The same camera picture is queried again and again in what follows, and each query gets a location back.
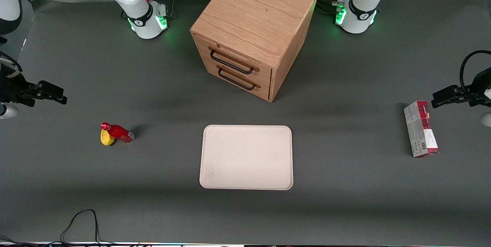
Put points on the wooden two-drawer cabinet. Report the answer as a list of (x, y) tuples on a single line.
[(255, 20)]

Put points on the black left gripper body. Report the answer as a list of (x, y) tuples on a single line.
[(480, 85)]

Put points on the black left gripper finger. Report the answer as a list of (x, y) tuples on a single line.
[(450, 92), (447, 102)]

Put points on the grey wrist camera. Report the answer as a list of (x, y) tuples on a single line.
[(7, 111), (487, 119)]

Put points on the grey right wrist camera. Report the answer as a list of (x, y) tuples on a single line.
[(7, 111)]

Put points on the grey and red carton box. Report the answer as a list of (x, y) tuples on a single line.
[(420, 130)]

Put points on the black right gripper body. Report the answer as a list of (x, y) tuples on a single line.
[(9, 86)]

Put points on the red coke bottle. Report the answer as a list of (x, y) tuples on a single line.
[(121, 133)]

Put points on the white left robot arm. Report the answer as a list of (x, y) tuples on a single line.
[(362, 5)]

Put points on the yellow lemon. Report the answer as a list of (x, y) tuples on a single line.
[(106, 139)]

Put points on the beige rectangular tray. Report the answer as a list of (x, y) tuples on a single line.
[(246, 157)]

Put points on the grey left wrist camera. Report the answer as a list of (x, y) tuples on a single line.
[(487, 119)]

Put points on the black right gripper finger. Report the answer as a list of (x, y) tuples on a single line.
[(59, 100), (50, 88)]

